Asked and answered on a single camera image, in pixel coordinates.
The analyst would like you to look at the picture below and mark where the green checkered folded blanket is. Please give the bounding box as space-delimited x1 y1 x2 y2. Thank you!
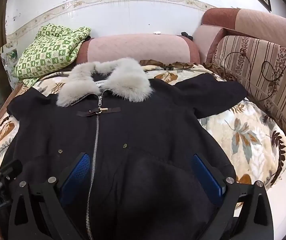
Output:
13 23 92 88

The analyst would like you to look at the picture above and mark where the striped floral cushion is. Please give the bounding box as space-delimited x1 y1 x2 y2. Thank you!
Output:
207 35 286 150

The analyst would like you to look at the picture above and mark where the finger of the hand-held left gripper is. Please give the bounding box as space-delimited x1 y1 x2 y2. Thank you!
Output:
0 159 23 180

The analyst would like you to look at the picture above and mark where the leaf-print fleece blanket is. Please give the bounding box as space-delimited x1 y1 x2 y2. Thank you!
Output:
0 60 286 210

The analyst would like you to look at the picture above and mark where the green and white plastic package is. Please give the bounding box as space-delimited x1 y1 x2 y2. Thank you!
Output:
0 42 18 88

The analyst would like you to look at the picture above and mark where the black coat with fur collar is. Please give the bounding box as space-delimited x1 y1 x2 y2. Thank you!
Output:
1 57 248 240

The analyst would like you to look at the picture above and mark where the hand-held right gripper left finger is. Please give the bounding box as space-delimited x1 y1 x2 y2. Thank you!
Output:
8 152 93 240

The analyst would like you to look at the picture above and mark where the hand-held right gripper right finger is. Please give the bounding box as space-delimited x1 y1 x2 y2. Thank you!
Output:
192 154 275 240

